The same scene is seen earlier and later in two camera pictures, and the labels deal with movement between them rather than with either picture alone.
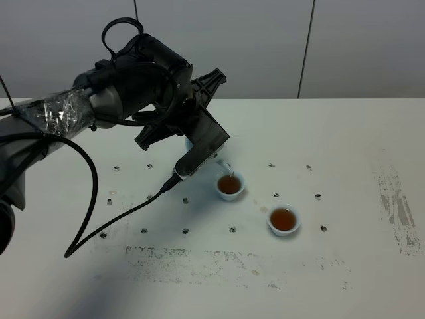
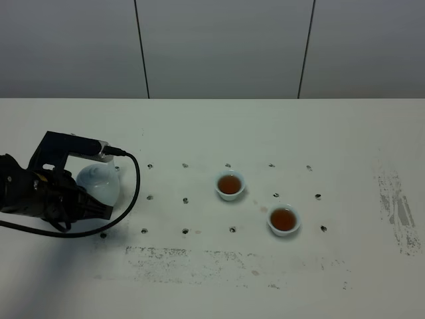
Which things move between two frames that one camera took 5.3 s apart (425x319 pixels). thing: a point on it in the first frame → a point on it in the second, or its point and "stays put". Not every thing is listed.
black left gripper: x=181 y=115 → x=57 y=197
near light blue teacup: x=283 y=219 stays put
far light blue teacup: x=230 y=187 stays put
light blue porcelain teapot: x=208 y=175 → x=101 y=180
